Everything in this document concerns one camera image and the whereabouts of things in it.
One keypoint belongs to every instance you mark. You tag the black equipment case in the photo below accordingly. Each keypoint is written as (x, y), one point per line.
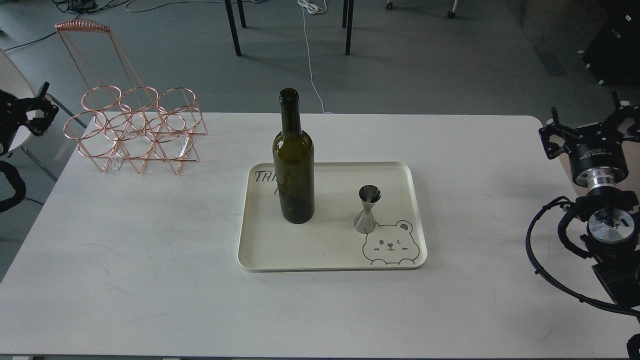
(613, 55)

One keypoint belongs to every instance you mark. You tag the black table leg right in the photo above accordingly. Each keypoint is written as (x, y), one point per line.
(347, 23)

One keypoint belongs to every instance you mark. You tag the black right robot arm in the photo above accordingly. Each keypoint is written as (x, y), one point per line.
(604, 224)

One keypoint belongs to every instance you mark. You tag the black table leg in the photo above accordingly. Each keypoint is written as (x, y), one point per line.
(347, 23)
(232, 23)

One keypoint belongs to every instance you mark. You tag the black table leg left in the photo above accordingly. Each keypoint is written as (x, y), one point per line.
(232, 23)

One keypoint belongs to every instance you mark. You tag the steel double jigger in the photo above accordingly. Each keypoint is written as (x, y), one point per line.
(364, 222)

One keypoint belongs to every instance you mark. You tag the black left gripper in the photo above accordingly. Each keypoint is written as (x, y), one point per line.
(13, 115)

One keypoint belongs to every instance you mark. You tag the copper wire bottle rack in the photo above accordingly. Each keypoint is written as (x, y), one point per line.
(129, 123)

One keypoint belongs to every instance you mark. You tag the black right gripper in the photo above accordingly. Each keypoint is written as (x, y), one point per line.
(596, 150)

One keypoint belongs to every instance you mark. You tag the white round chair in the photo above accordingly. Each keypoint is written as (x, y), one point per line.
(13, 81)

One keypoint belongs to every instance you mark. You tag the dark green wine bottle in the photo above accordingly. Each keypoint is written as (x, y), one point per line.
(293, 158)

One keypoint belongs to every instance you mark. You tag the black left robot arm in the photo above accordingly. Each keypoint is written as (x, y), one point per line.
(36, 114)

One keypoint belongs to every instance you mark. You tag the cream bear serving tray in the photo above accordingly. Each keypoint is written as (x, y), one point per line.
(329, 241)

